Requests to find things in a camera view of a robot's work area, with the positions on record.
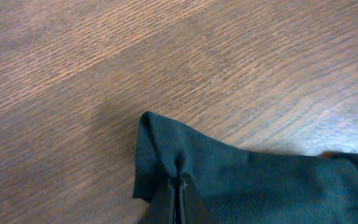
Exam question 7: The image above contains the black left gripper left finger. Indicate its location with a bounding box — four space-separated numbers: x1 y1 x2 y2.
139 179 175 224

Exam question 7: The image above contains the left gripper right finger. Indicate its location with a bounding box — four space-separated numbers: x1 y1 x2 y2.
178 173 216 224

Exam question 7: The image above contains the black Nike t-shirt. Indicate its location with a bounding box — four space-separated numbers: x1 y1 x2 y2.
133 111 358 223

